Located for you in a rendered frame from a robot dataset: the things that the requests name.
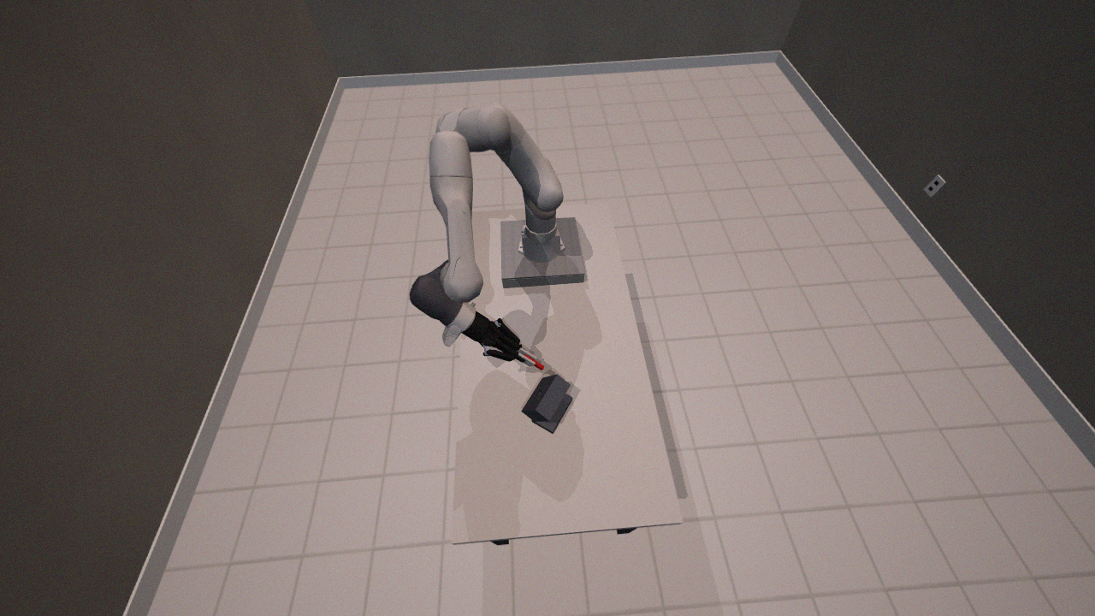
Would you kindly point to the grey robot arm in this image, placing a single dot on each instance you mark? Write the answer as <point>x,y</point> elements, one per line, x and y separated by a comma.
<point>443,293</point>

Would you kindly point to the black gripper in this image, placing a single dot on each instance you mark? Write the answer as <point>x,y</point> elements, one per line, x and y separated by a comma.
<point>497,334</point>

